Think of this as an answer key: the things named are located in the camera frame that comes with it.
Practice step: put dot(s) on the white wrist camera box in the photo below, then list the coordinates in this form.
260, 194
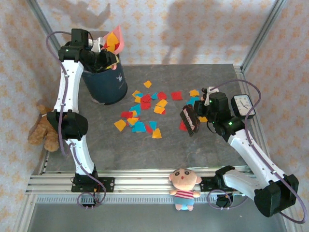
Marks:
97, 46
207, 100

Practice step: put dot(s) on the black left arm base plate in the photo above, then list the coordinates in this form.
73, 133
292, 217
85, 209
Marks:
108, 183

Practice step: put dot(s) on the perforated metal strip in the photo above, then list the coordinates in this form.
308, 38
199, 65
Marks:
144, 199

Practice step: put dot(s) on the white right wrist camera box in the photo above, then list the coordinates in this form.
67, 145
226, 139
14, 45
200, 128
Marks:
207, 100

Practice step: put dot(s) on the cartoon face hand brush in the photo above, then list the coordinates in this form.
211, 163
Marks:
189, 120

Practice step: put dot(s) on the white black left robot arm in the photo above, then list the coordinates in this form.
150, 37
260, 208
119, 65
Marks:
68, 84

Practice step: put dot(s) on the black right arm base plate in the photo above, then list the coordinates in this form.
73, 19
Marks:
207, 184

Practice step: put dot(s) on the brown teddy bear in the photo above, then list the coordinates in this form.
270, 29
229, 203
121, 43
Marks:
41, 135

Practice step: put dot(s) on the aluminium frame post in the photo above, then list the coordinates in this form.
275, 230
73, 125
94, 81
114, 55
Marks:
40, 14
269, 24

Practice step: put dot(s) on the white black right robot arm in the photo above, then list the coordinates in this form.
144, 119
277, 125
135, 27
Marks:
253, 154

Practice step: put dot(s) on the dark blue trash bin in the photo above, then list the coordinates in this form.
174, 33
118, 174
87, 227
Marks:
106, 87

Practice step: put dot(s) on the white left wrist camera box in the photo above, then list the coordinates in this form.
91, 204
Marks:
97, 46

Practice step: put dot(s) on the aluminium mounting rail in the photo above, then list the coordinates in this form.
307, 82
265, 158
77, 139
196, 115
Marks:
144, 183

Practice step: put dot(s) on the black square alarm clock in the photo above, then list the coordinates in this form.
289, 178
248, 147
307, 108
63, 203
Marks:
243, 106

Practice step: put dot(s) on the yellow paper scrap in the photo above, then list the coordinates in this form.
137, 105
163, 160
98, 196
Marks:
132, 120
111, 38
161, 103
203, 119

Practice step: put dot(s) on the grey metal lower panel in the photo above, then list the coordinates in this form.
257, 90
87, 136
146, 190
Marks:
144, 217

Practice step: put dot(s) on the pink plastic dustpan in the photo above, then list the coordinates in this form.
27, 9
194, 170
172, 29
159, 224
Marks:
120, 36

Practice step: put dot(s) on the cartoon boy plush doll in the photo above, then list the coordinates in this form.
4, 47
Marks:
184, 180

